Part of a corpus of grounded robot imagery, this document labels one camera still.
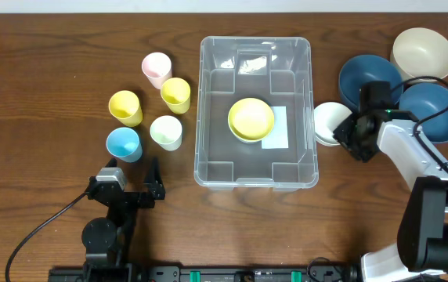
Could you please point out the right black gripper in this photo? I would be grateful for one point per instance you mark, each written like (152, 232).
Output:
(346, 135)

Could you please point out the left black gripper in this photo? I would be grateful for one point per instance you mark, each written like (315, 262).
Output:
(131, 197)

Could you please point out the white small bowl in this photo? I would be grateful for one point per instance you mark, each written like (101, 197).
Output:
(328, 116)

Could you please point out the dark blue bowl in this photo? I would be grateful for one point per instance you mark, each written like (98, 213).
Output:
(362, 69)
(423, 100)

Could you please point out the beige large bowl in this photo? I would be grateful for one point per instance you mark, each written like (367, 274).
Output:
(420, 52)

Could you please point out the yellow small bowl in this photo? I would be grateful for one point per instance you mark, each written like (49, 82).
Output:
(250, 118)

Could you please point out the light blue small bowl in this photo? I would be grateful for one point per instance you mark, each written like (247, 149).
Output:
(248, 140)

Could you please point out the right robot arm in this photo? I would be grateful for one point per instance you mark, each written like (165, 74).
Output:
(421, 247)

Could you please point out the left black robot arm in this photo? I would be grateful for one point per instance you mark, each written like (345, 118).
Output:
(107, 238)

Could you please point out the white label in container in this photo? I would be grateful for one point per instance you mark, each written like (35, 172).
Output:
(278, 138)

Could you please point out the yellow cup near container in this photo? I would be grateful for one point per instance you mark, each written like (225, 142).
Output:
(176, 94)

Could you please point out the clear plastic storage container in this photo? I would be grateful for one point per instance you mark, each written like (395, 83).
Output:
(276, 70)

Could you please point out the light blue plastic cup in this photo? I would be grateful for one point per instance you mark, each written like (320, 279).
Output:
(124, 143)

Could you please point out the pale green plastic cup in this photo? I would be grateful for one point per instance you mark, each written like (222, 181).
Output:
(166, 131)

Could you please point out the yellow cup far left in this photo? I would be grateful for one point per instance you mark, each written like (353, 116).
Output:
(125, 106)

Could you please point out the pink plastic cup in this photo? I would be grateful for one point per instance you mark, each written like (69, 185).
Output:
(157, 67)

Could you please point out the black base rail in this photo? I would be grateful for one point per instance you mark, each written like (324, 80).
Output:
(321, 273)

